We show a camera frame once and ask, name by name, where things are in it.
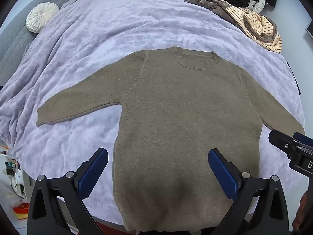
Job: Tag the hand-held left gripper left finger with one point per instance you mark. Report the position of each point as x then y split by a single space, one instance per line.
91 173

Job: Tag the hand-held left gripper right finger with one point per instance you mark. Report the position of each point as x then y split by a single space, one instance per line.
223 173

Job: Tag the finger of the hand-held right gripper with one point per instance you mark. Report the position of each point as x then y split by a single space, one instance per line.
280 139
303 138

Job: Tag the olive brown knit sweater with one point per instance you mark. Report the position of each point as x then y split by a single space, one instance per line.
171 102

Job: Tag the person's right hand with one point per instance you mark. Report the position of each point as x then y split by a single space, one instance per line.
303 210

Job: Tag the red packet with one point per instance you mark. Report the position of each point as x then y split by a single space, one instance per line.
22 211

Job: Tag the computer monitor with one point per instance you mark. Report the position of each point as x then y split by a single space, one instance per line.
310 32

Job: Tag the brown and cream striped garment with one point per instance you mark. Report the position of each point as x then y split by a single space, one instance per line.
251 22

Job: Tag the lavender plush blanket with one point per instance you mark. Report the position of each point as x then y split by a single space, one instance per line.
122 17

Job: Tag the round white pleated cushion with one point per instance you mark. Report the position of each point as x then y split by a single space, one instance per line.
42 17

